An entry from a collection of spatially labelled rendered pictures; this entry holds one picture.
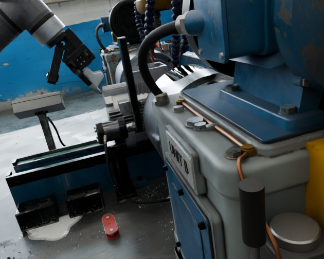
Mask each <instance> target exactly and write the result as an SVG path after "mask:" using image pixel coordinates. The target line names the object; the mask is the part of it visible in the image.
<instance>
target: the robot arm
mask: <svg viewBox="0 0 324 259"><path fill-rule="evenodd" d="M64 28H65V25H64V24H63V23H62V22H61V21H60V20H59V19H58V17H57V16H56V15H54V13H53V12H52V11H51V10H50V9H49V8H48V7H47V6H46V4H45V3H44V2H43V1H42V0H0V52H2V51H3V50H4V48H5V47H6V46H7V45H9V44H10V43H11V42H12V41H13V40H14V39H15V38H16V37H18V36H19V35H20V34H21V33H22V32H23V31H24V30H27V31H28V32H29V33H30V34H31V35H32V36H33V37H34V38H35V39H36V40H37V41H38V42H39V43H40V44H41V45H42V46H43V47H44V46H45V45H46V44H47V47H48V48H49V49H51V48H52V47H53V46H54V45H56V47H55V51H54V54H53V59H52V63H51V67H50V71H49V72H48V74H47V75H46V76H47V78H46V79H47V83H49V84H53V85H55V84H56V82H58V80H59V74H58V73H59V69H60V65H61V60H62V62H63V63H65V65H66V66H67V67H68V68H69V69H70V70H71V71H72V72H73V73H74V74H76V75H77V76H78V77H79V78H80V79H81V80H82V81H83V82H84V83H85V84H86V85H87V86H88V87H90V88H91V89H92V90H93V91H94V92H96V93H98V94H102V91H101V90H100V89H99V88H98V86H99V84H100V82H101V81H102V79H103V78H104V74H103V73H102V71H100V70H98V71H91V70H90V69H89V68H85V67H86V66H88V65H89V64H90V63H92V61H93V60H94V59H95V58H96V57H95V55H94V54H93V53H92V52H91V51H90V50H89V49H88V48H87V47H86V45H85V44H84V43H83V42H82V41H81V40H80V39H79V38H78V37H77V36H76V35H75V34H74V32H73V31H72V30H71V29H70V28H68V29H67V30H64V31H63V29H64ZM62 41H64V42H65V45H63V43H61V42H62ZM64 50H65V51H64ZM63 51H64V55H63ZM62 56H63V59H62ZM82 69H84V70H82Z"/></svg>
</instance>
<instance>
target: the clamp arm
mask: <svg viewBox="0 0 324 259"><path fill-rule="evenodd" d="M117 41H118V46H119V51H120V56H121V61H122V67H123V72H124V77H125V82H126V85H127V90H128V95H129V101H130V106H131V110H132V115H133V122H134V123H133V122H131V123H132V125H134V124H135V126H133V130H136V131H137V133H141V132H144V130H143V124H142V119H141V113H140V108H139V107H140V106H141V102H140V101H138V97H137V92H136V87H135V81H134V76H133V71H132V65H131V60H130V55H129V49H128V48H130V43H127V38H126V37H124V36H122V37H118V38H117ZM134 128H135V129H134Z"/></svg>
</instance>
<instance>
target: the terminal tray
mask: <svg viewBox="0 0 324 259"><path fill-rule="evenodd" d="M161 65H163V66H161ZM148 68H149V71H150V73H151V76H152V78H153V79H154V81H155V82H156V81H157V80H158V79H159V78H160V77H162V76H163V75H164V74H165V73H167V72H168V68H167V65H165V64H163V63H161V62H158V63H156V62H155V63H150V64H148ZM132 71H133V76H134V81H135V87H136V92H137V95H140V94H143V95H144V94H145V93H147V94H148V93H149V91H150V90H149V88H148V87H147V85H146V84H145V82H144V80H143V78H142V76H141V74H140V71H139V67H138V66H134V67H132Z"/></svg>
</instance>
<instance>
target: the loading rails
mask: <svg viewBox="0 0 324 259"><path fill-rule="evenodd" d="M97 140H98V139H93V140H89V141H85V142H80V143H76V144H72V145H68V146H64V147H60V148H56V149H52V150H48V151H43V152H39V153H35V154H31V155H27V156H23V157H18V158H15V159H14V160H13V162H12V165H13V168H14V170H15V173H16V174H12V171H8V173H7V175H6V178H5V180H6V182H7V185H8V187H9V190H10V192H11V195H12V197H13V200H14V203H15V205H16V208H17V207H18V204H19V203H21V202H25V201H29V200H33V199H36V198H41V197H44V196H48V195H51V194H55V197H56V200H57V203H58V205H60V204H64V203H65V192H66V191H67V190H71V189H74V188H79V187H82V186H86V185H88V184H92V183H96V182H100V185H101V189H102V192H103V193H104V192H107V191H111V190H115V187H114V185H113V183H112V181H111V178H110V175H109V171H108V168H107V162H106V157H105V150H104V144H102V145H100V144H99V142H98V143H97ZM127 148H128V151H127V152H125V157H126V160H127V165H128V169H129V174H130V179H131V183H132V184H134V185H135V188H136V189H138V188H142V187H145V186H148V180H151V179H154V178H158V177H162V176H166V171H165V172H164V171H163V166H165V163H164V161H163V159H162V158H161V156H160V154H159V153H158V151H157V150H156V148H155V147H154V145H153V144H152V142H151V140H150V139H149V140H144V141H140V142H137V144H136V145H132V146H127Z"/></svg>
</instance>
